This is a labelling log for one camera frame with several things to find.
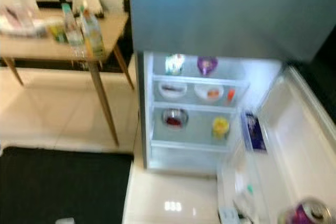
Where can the silver two door fridge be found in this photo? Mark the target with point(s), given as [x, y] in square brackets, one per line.
[215, 14]

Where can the light wooden table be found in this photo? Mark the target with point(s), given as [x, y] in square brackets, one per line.
[42, 48]

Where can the pink transparent pitcher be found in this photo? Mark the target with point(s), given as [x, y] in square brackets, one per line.
[18, 17]

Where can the yellow green paper cup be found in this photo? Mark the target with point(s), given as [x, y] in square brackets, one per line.
[56, 30]

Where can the clear water bottle teal cap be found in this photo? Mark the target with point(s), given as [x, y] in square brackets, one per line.
[72, 32]

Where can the large black floor mat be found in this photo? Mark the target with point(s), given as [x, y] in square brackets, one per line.
[63, 187]

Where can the yellow green juice carton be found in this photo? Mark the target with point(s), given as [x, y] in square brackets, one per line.
[92, 32]

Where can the black foam puzzle mat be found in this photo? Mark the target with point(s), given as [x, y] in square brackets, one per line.
[126, 3]

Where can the white bowl with dark food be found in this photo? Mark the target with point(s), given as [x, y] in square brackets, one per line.
[172, 94]

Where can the steel bowl with red food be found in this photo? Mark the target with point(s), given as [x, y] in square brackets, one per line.
[174, 118]

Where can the green white food packet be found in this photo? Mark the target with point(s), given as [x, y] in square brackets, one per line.
[174, 64]

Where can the white bowl with orange food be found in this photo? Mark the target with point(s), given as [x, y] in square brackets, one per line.
[202, 95]

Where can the small orange item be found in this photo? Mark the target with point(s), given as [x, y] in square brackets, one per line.
[231, 96]

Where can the dark blue carton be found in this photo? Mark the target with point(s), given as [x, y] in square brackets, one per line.
[254, 132]

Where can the bottle with green cap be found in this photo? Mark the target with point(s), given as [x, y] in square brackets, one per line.
[249, 189]

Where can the purple drink can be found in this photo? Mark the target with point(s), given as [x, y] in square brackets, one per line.
[302, 217]

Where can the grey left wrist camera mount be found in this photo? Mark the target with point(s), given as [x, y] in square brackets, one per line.
[65, 221]

